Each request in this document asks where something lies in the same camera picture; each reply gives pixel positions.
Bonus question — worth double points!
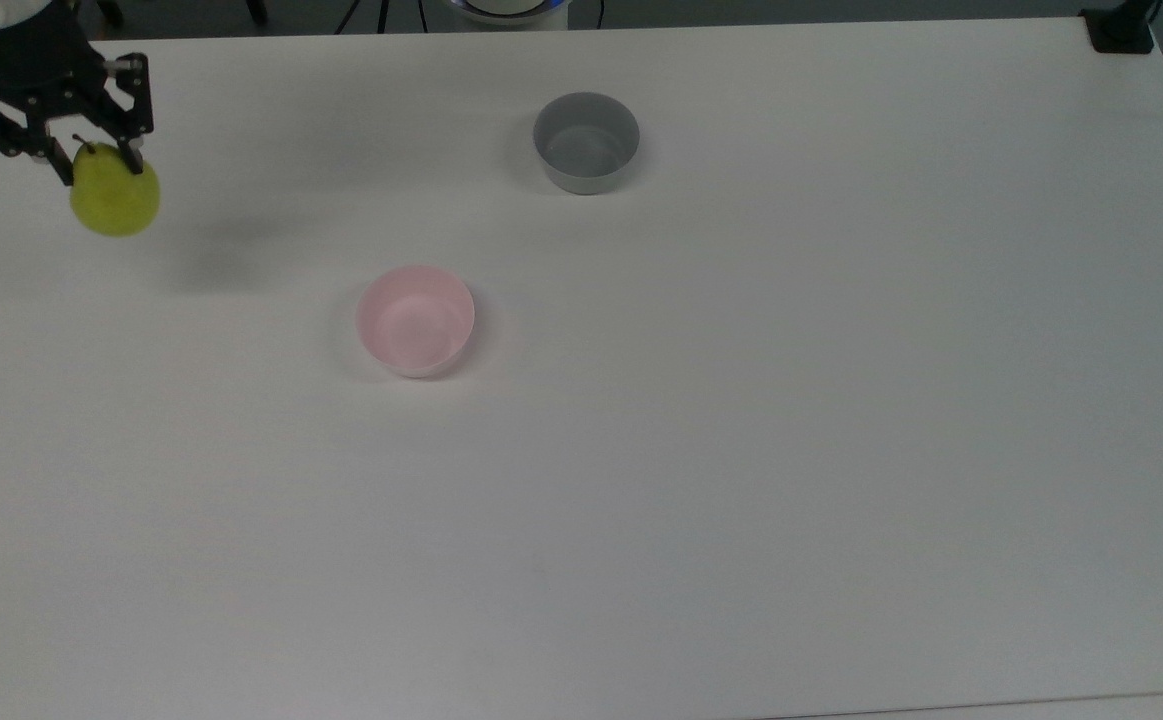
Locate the pink plastic bowl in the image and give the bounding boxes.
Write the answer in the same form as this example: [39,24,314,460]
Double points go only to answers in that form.
[356,265,476,379]

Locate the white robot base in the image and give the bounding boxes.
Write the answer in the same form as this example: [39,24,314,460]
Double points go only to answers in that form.
[441,0,572,31]

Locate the green pear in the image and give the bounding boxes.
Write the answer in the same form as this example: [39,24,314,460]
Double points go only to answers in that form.
[69,140,161,238]

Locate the black tripod legs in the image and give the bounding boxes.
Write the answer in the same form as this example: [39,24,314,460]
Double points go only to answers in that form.
[335,0,394,35]

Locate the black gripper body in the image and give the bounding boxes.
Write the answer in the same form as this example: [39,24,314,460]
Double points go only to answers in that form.
[0,4,108,112]

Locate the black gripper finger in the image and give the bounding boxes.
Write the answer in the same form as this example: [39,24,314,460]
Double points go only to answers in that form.
[79,52,155,177]
[0,80,78,189]

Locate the grey plastic bowl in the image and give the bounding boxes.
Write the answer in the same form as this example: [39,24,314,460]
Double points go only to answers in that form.
[532,91,641,196]

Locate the black table clamp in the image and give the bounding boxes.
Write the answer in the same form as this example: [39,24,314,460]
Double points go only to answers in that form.
[1081,0,1163,55]

